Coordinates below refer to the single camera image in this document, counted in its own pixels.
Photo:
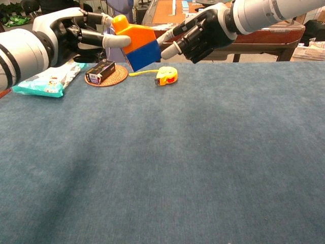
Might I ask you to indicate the white plastic basket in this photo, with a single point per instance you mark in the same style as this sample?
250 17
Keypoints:
309 53

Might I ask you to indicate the orange toy block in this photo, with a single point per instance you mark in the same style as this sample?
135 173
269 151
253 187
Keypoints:
137 35

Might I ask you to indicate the yellow tape measure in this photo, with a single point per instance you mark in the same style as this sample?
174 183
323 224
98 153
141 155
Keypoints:
167 76

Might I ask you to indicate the round woven coaster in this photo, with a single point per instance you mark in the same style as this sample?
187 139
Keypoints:
118 76

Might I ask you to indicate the green bag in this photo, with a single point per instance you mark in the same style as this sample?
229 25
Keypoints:
15 20

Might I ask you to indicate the black bag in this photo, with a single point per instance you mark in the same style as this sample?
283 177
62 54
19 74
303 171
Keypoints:
314 29

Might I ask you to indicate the teal snack bag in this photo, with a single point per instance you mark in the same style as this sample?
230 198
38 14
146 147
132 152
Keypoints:
45 84

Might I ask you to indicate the cardboard box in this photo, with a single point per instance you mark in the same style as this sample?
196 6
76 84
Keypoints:
308 16

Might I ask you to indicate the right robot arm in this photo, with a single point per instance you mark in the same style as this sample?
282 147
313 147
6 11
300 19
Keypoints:
266 12

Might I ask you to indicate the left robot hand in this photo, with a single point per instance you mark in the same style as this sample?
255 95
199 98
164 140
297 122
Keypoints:
66 20

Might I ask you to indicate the orange snack box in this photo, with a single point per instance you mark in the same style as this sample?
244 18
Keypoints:
3 94

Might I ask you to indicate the small black box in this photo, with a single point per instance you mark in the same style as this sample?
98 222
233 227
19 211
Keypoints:
100 72

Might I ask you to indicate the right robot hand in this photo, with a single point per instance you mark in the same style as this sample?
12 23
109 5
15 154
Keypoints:
203 33

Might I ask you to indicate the blue table cloth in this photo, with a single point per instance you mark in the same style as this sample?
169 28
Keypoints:
228 152

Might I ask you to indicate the brown mahjong table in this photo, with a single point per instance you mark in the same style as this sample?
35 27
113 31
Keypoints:
266 43

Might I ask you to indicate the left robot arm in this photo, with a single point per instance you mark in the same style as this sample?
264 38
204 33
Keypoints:
20 56

